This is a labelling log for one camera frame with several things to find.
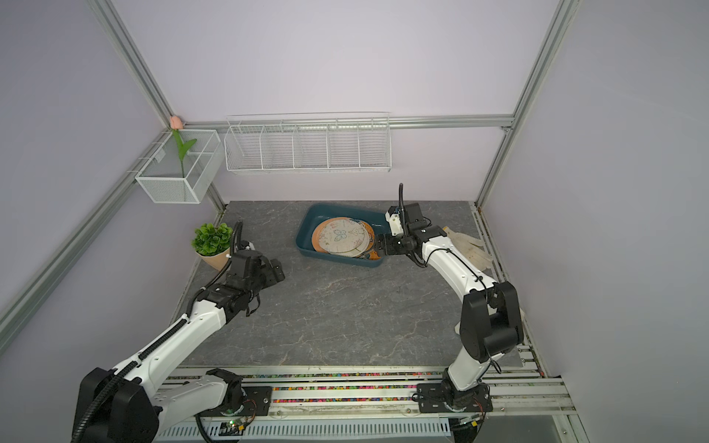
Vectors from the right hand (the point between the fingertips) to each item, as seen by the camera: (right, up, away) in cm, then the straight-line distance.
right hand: (385, 242), depth 89 cm
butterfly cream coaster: (-16, +2, +16) cm, 22 cm away
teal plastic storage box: (-25, +11, +20) cm, 34 cm away
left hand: (-36, -8, -5) cm, 38 cm away
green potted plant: (-58, 0, +2) cm, 58 cm away
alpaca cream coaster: (-8, -3, +12) cm, 15 cm away
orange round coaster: (-27, +2, +18) cm, 32 cm away
